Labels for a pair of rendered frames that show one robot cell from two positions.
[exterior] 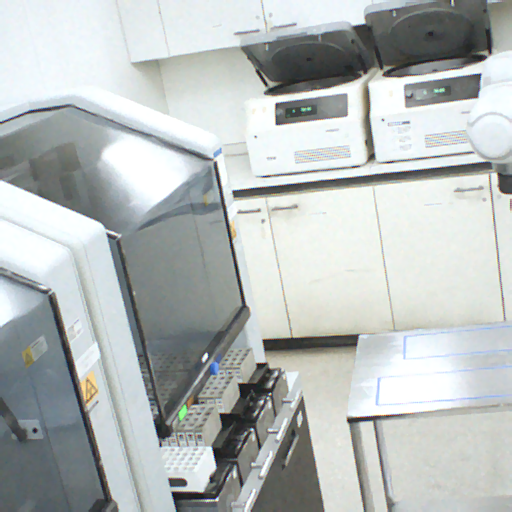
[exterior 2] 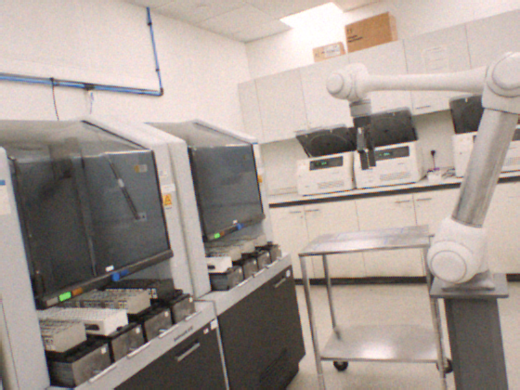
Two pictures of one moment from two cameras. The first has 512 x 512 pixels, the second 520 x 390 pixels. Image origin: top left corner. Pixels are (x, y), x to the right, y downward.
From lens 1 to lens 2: 0.71 m
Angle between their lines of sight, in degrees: 18
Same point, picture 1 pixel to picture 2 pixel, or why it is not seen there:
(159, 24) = (261, 128)
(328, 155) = (333, 185)
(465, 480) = not seen: hidden behind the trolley
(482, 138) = (330, 84)
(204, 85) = (282, 159)
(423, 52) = (383, 141)
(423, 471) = not seen: hidden behind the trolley
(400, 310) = (369, 265)
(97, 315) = (176, 174)
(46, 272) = (152, 144)
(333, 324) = (335, 271)
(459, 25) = (399, 126)
